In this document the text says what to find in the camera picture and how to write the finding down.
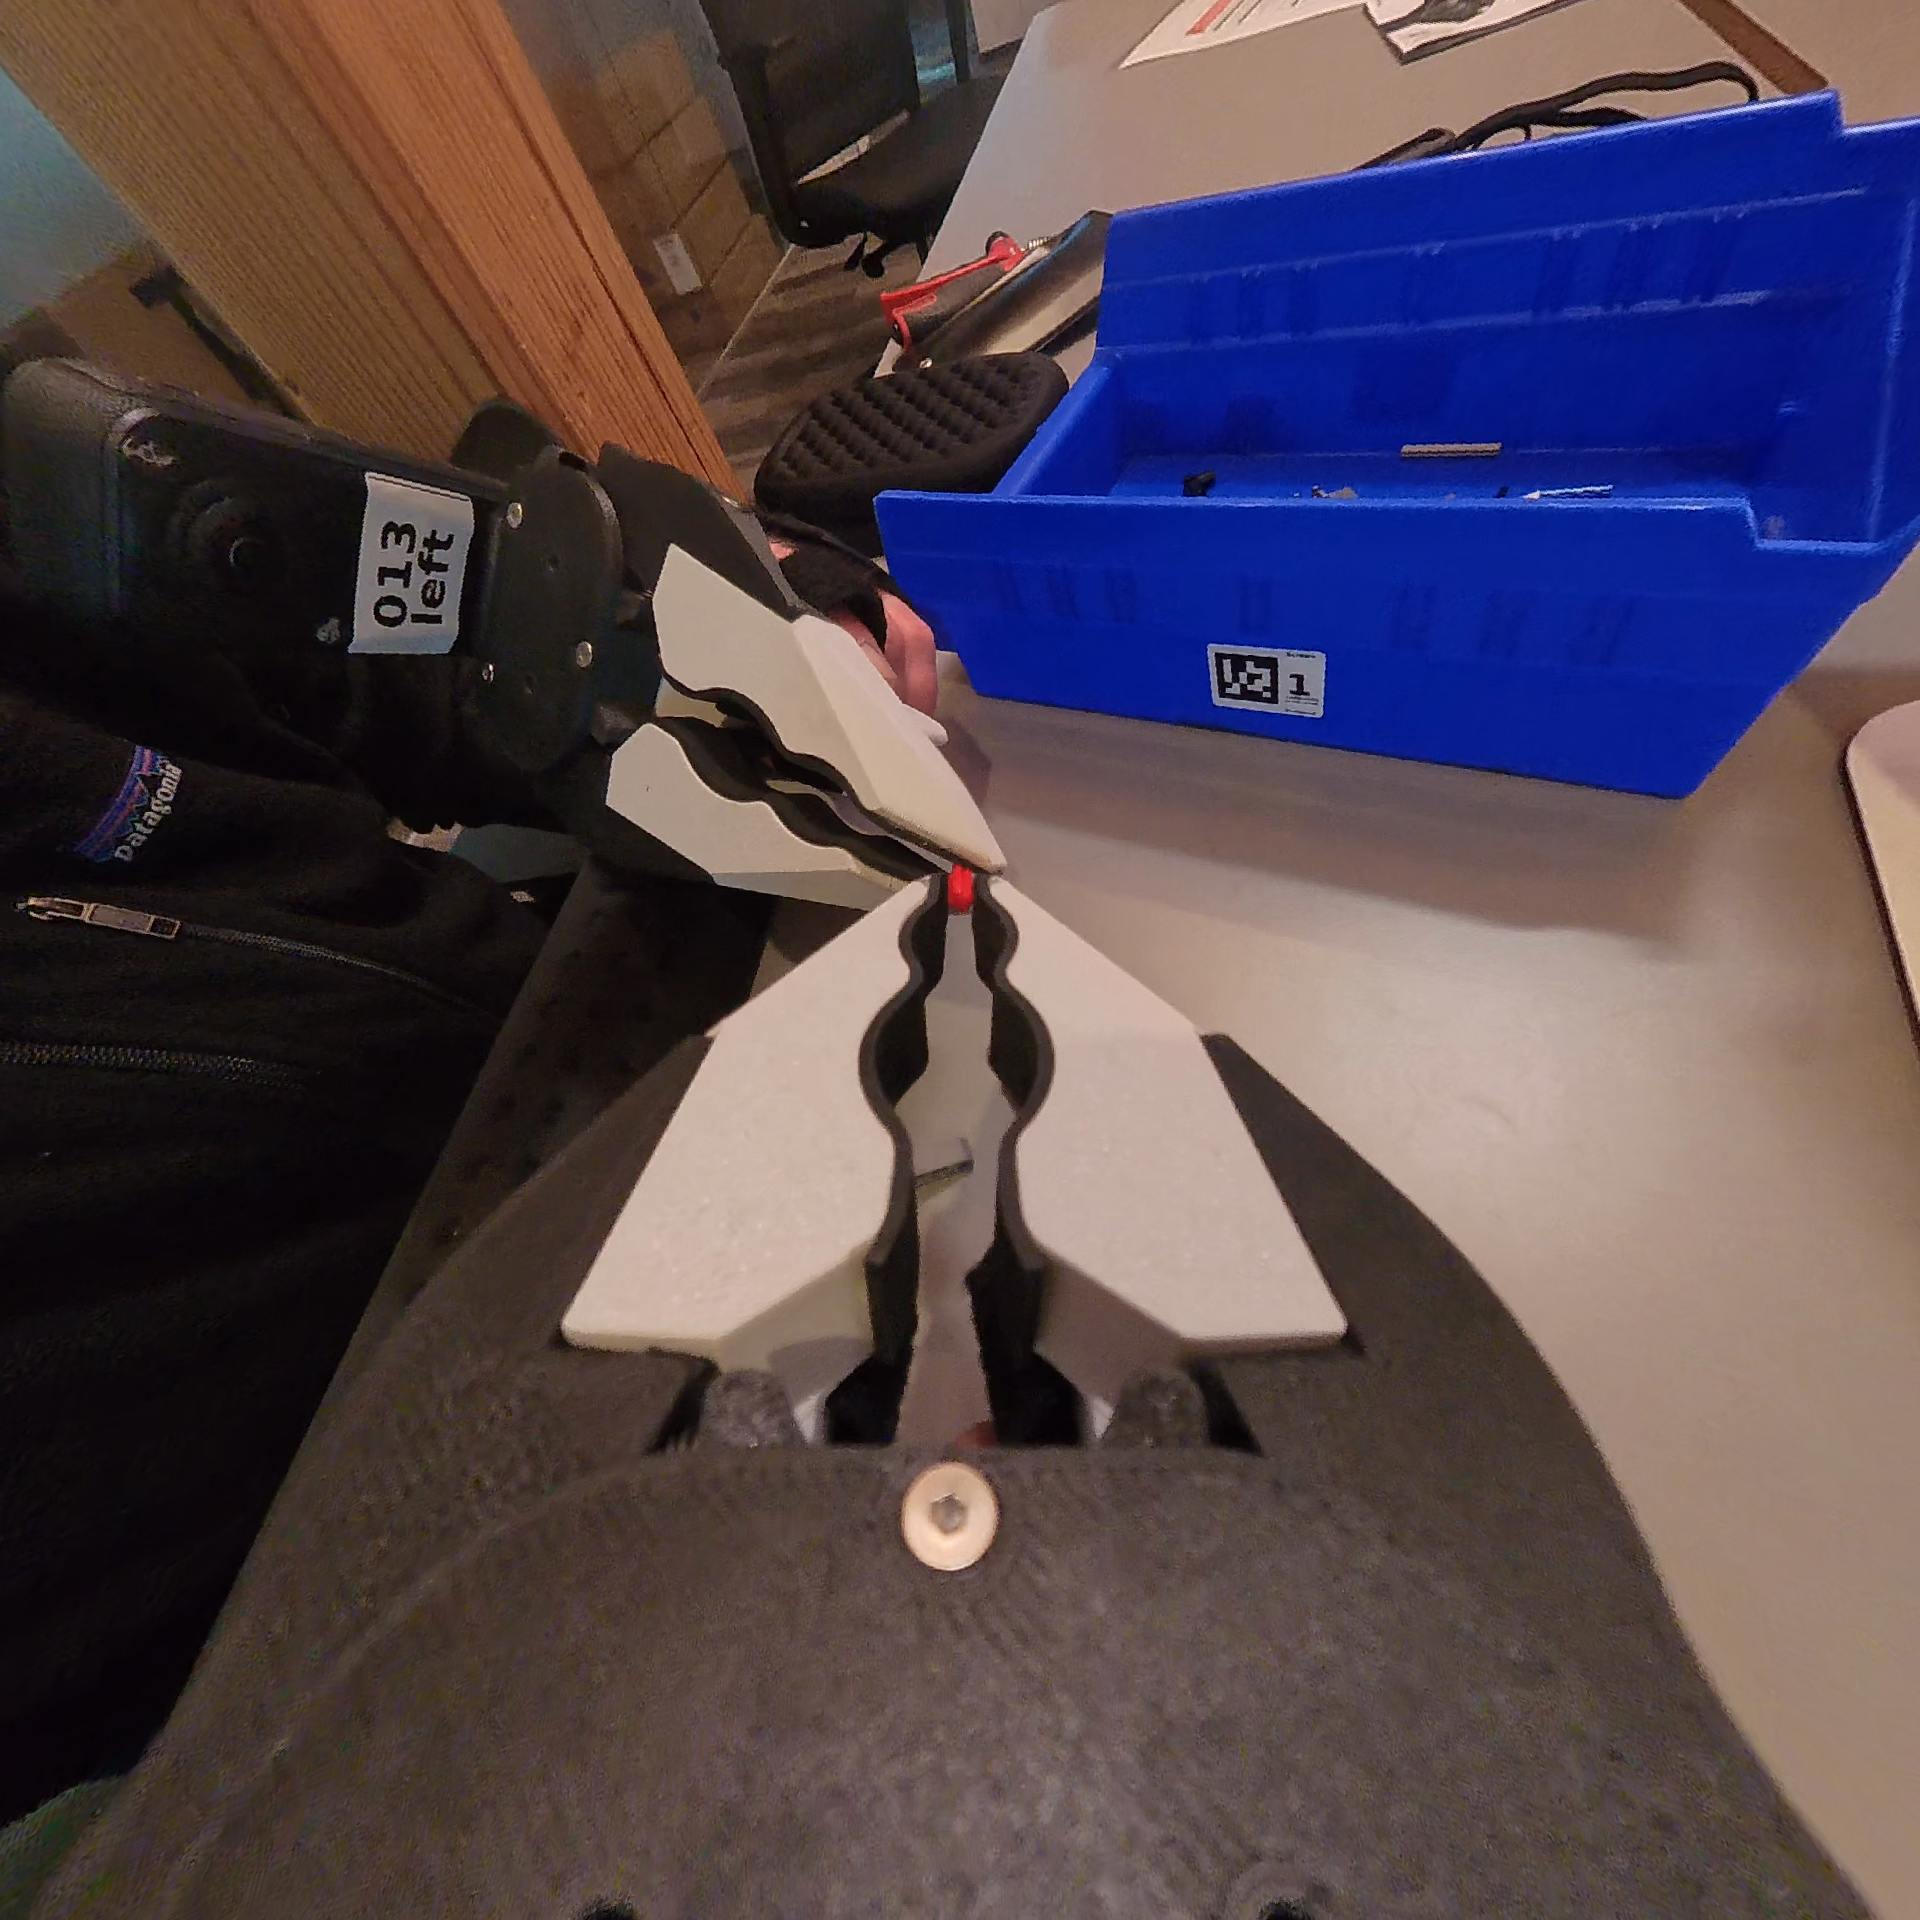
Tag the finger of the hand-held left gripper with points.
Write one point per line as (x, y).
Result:
(810, 690)
(721, 826)

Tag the dark grey toy pin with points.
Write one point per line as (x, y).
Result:
(950, 1175)

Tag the blue plastic bin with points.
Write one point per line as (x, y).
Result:
(1350, 674)

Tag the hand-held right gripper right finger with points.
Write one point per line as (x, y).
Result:
(1185, 1200)

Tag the white stand base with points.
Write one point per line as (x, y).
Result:
(1891, 855)

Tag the black swivel chair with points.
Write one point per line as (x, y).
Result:
(840, 135)

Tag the person's left hand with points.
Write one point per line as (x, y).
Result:
(913, 653)

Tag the black waffle foam pad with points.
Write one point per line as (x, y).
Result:
(914, 421)

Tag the black studded mat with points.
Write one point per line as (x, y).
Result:
(628, 960)

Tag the black flat case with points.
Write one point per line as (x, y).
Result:
(1050, 277)

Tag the red toy pin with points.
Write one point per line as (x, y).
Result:
(961, 888)

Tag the wide wooden pillar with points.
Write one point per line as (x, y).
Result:
(376, 195)

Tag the red printed paper sheet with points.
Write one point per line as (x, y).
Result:
(1230, 24)

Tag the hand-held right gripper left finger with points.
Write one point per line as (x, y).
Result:
(735, 1200)

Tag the paper sheet with dark figure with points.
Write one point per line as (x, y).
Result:
(1470, 18)

